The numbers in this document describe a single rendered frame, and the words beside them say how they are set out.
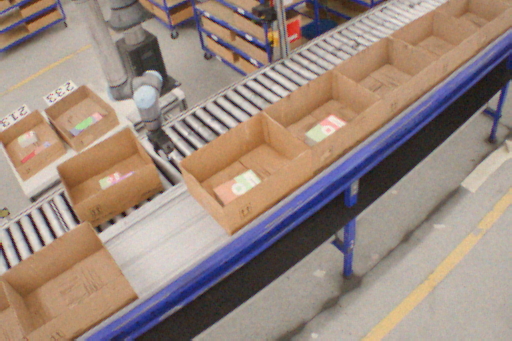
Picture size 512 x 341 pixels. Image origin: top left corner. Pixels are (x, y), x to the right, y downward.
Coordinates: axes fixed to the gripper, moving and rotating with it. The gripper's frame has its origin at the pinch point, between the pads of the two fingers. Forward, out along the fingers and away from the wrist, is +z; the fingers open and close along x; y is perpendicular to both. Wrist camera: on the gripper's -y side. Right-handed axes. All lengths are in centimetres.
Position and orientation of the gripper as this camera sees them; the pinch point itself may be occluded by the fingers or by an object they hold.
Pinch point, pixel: (168, 159)
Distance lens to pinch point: 216.7
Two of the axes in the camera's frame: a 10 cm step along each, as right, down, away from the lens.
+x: -7.8, 5.1, -3.7
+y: -6.1, -5.0, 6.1
